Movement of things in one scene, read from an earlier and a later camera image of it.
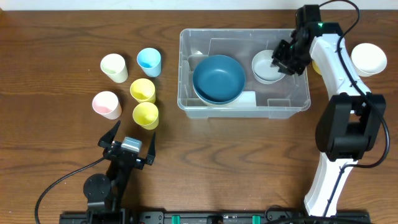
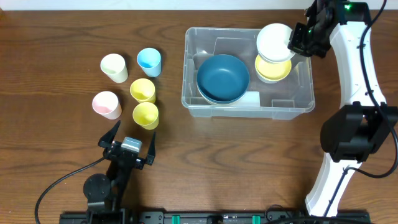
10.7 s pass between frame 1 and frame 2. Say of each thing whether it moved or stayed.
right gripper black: moved
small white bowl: moved
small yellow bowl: moved
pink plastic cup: stayed
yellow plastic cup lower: stayed
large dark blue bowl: stayed
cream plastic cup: stayed
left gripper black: stayed
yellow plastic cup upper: stayed
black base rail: stayed
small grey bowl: moved
